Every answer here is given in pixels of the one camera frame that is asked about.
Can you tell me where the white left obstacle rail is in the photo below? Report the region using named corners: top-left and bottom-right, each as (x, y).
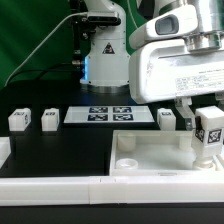
top-left (0, 137), bottom-right (11, 168)

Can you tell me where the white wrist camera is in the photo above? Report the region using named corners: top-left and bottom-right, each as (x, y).
top-left (129, 4), bottom-right (198, 49)

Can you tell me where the white obstacle rail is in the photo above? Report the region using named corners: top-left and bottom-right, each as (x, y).
top-left (0, 137), bottom-right (11, 168)
top-left (0, 174), bottom-right (224, 206)

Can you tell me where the white front obstacle rail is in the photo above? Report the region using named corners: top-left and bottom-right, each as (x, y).
top-left (0, 174), bottom-right (224, 206)

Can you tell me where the black camera stand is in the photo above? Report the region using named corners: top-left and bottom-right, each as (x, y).
top-left (68, 0), bottom-right (90, 73)

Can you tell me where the white marker base plate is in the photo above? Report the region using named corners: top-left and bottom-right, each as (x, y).
top-left (64, 106), bottom-right (154, 124)

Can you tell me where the white cable left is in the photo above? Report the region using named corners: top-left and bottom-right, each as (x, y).
top-left (3, 12), bottom-right (88, 88)

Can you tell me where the white square tabletop part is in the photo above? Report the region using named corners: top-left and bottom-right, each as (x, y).
top-left (109, 129), bottom-right (224, 177)

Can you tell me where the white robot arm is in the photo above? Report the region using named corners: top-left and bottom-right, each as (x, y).
top-left (81, 0), bottom-right (224, 129)

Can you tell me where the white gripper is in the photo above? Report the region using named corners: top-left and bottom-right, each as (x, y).
top-left (129, 39), bottom-right (224, 131)

